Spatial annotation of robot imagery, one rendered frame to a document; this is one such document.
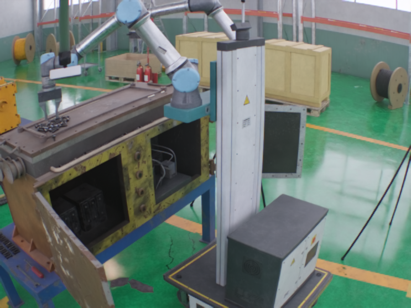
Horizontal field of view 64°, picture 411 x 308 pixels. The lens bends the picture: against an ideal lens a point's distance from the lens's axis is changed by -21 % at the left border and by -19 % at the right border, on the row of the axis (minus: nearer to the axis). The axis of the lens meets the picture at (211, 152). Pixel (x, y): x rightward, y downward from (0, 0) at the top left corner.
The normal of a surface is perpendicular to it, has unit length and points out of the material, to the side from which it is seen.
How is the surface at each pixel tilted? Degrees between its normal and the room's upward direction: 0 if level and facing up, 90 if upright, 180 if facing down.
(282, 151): 90
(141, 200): 90
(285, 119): 90
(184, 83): 96
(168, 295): 0
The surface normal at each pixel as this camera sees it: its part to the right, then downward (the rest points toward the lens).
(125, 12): 0.00, 0.30
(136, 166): 0.84, 0.22
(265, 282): -0.63, 0.31
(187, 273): 0.00, -0.91
